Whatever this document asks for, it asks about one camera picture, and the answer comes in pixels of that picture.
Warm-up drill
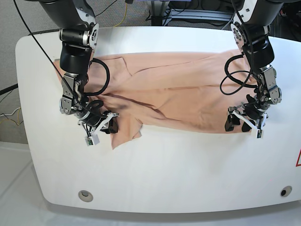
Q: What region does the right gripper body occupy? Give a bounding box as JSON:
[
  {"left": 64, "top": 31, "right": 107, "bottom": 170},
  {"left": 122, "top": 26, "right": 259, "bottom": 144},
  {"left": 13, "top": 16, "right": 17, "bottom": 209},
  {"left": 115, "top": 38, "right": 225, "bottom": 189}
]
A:
[{"left": 78, "top": 111, "right": 119, "bottom": 132}]

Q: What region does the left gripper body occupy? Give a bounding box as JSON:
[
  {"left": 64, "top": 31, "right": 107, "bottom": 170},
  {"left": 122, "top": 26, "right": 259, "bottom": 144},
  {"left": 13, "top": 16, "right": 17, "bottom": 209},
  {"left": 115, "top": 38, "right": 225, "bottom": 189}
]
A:
[{"left": 228, "top": 101, "right": 268, "bottom": 131}]

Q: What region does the peach orange T-shirt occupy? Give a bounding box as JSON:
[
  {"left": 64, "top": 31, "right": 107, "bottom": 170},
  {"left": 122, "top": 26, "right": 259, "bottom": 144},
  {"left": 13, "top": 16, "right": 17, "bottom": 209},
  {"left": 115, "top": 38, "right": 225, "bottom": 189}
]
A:
[{"left": 53, "top": 48, "right": 261, "bottom": 151}]

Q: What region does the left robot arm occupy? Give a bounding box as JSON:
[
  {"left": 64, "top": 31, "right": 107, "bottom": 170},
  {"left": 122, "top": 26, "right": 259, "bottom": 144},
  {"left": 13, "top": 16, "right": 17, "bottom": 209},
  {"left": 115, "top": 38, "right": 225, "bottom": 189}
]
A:
[{"left": 224, "top": 0, "right": 283, "bottom": 138}]

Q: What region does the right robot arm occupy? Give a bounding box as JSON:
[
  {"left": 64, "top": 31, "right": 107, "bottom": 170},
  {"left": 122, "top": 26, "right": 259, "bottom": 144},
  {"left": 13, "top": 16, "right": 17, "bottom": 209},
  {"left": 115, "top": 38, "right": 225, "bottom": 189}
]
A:
[{"left": 40, "top": 0, "right": 118, "bottom": 136}]

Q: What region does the red warning sticker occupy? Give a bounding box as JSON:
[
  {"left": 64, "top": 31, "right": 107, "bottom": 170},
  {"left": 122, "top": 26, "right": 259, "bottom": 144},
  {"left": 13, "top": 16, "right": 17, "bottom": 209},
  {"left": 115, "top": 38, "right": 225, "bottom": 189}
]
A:
[{"left": 296, "top": 150, "right": 301, "bottom": 167}]

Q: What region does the left table grommet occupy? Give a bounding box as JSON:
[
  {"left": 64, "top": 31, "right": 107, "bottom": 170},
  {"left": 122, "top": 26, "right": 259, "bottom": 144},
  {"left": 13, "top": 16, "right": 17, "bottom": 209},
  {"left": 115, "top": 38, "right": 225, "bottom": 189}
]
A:
[{"left": 78, "top": 190, "right": 93, "bottom": 202}]

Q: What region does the table grommet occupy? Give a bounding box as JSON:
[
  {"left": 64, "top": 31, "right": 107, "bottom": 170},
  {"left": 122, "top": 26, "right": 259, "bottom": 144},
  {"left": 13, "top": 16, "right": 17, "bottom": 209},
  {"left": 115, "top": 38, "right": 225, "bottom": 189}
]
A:
[
  {"left": 78, "top": 190, "right": 93, "bottom": 202},
  {"left": 280, "top": 186, "right": 292, "bottom": 197}
]

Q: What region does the right table grommet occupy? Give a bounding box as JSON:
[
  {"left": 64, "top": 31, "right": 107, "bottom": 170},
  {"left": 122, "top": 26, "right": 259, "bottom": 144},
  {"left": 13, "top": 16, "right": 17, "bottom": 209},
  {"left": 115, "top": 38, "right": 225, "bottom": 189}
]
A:
[{"left": 280, "top": 186, "right": 292, "bottom": 197}]

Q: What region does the metal stand base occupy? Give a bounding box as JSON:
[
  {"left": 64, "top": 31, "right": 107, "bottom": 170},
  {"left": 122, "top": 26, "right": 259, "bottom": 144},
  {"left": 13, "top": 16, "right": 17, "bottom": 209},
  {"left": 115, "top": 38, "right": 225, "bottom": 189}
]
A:
[{"left": 146, "top": 0, "right": 234, "bottom": 29}]

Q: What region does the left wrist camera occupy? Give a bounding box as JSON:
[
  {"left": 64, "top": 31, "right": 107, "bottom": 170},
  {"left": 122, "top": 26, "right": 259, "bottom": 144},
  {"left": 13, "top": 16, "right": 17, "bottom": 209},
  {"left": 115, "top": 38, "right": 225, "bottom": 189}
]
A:
[{"left": 255, "top": 129, "right": 263, "bottom": 138}]

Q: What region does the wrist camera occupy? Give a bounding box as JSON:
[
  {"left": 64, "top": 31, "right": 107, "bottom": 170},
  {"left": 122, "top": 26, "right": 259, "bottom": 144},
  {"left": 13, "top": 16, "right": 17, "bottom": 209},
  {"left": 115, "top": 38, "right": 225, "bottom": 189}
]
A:
[
  {"left": 85, "top": 134, "right": 100, "bottom": 146},
  {"left": 255, "top": 129, "right": 263, "bottom": 138}
]

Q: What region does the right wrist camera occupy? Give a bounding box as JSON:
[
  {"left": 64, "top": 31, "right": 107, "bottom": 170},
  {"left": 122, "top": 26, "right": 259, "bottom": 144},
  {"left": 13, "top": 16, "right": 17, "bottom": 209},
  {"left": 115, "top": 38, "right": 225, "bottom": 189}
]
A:
[{"left": 85, "top": 134, "right": 100, "bottom": 146}]

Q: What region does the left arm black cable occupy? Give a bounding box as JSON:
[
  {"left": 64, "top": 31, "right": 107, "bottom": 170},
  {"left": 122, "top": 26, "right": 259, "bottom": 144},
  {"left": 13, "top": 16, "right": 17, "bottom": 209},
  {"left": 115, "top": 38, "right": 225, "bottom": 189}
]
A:
[{"left": 220, "top": 53, "right": 259, "bottom": 96}]

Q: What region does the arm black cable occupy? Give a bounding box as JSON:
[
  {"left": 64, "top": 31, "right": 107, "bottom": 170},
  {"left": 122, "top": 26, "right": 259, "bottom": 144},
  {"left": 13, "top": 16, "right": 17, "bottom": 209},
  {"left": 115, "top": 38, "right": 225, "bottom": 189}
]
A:
[
  {"left": 220, "top": 53, "right": 259, "bottom": 96},
  {"left": 82, "top": 58, "right": 111, "bottom": 97}
]

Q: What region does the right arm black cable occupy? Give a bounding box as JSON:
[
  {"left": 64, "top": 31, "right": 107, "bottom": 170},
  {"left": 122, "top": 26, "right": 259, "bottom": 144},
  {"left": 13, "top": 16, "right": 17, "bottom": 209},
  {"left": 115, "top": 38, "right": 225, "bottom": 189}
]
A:
[{"left": 82, "top": 58, "right": 111, "bottom": 97}]

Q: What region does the yellow cable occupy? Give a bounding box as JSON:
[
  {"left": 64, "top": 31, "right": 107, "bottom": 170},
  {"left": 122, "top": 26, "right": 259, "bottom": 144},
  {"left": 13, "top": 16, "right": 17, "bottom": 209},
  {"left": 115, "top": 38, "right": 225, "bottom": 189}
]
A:
[{"left": 114, "top": 2, "right": 129, "bottom": 28}]

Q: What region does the thin black overhead cable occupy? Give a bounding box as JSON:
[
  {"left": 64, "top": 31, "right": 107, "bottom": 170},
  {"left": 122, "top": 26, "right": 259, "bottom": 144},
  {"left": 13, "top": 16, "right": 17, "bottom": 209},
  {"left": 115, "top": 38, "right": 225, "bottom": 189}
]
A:
[{"left": 13, "top": 0, "right": 99, "bottom": 116}]

